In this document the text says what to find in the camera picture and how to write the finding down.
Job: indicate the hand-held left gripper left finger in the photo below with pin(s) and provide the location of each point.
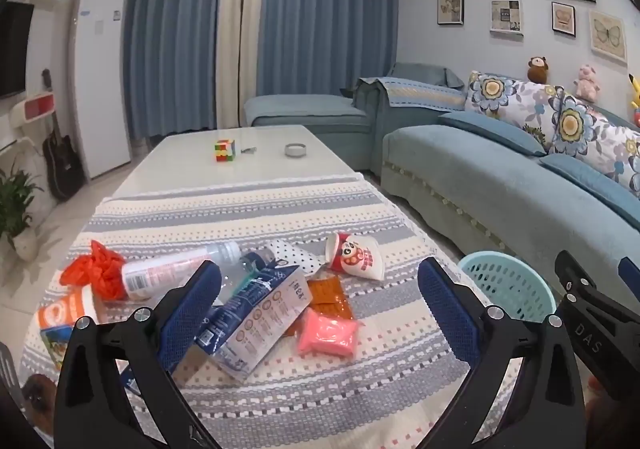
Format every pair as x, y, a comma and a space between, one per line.
192, 314

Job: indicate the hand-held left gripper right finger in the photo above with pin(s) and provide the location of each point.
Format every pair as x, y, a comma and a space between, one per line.
447, 314

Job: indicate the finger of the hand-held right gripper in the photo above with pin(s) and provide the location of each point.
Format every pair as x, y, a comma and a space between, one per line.
631, 275
572, 279

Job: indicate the white bottle with pink label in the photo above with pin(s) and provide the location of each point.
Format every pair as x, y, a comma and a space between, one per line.
160, 269

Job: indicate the teal plastic basket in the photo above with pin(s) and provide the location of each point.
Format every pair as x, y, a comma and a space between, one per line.
505, 279

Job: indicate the orange paper cup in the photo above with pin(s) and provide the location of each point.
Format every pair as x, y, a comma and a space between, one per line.
65, 309

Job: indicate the blue and white carton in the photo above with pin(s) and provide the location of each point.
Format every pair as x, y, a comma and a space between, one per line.
260, 324

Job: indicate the clear plastic water bottle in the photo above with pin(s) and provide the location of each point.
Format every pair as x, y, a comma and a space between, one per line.
245, 269

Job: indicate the blue cushion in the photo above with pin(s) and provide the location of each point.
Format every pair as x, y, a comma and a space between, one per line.
495, 131
595, 179

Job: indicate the orange plastic bag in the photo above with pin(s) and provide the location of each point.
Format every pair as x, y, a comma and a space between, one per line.
100, 269

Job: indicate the panda print paper cup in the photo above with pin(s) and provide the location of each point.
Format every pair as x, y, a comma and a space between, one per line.
355, 259

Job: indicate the light blue sofa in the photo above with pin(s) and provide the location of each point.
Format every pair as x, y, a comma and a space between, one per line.
500, 189

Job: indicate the white dotted paper wrapper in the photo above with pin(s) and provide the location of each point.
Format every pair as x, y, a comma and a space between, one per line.
295, 254

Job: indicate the orange snack packet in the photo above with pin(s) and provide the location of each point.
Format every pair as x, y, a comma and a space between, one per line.
327, 296

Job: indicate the pink packet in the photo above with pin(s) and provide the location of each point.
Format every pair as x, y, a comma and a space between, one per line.
327, 334

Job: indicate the white coffee table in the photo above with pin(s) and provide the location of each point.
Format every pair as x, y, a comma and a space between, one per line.
190, 169

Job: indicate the floral cushion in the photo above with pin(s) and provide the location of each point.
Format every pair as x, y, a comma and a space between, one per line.
590, 134
510, 104

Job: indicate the striped tablecloth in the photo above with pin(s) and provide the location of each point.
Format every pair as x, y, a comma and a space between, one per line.
300, 209

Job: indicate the colourful puzzle cube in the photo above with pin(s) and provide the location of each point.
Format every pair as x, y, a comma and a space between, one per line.
225, 151

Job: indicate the metal keys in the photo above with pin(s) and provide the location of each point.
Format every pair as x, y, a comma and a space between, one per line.
248, 150

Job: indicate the yellow plush toy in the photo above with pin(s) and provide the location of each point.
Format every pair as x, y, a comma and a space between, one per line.
635, 91

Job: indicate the pink plush toy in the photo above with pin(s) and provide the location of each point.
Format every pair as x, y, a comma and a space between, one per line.
586, 84

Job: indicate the black guitar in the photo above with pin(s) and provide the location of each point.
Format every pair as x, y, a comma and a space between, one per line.
62, 164

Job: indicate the brown plush toy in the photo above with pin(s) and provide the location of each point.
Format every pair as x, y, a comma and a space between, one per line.
538, 70

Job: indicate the green potted plant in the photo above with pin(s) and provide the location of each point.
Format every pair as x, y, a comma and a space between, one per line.
15, 199

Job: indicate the white refrigerator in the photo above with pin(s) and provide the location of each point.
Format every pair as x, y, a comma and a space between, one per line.
102, 79

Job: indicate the blue curtain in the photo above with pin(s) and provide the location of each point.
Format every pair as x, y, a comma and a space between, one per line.
330, 14
170, 29

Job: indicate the cream curtain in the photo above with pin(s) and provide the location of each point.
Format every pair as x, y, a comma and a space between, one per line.
235, 29

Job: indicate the black television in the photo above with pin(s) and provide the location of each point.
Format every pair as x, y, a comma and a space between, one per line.
12, 49

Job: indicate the white butterfly picture frame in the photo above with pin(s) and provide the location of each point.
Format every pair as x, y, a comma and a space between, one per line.
607, 36

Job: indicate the black butterfly picture frame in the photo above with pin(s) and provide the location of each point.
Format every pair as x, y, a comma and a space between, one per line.
563, 19

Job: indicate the red and white wall shelf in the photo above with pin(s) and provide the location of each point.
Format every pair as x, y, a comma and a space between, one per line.
32, 108

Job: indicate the white collage picture frame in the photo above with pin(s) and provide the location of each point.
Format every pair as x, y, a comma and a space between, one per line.
506, 17

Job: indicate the tall black picture frame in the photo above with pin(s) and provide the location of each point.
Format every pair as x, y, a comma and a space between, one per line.
450, 3

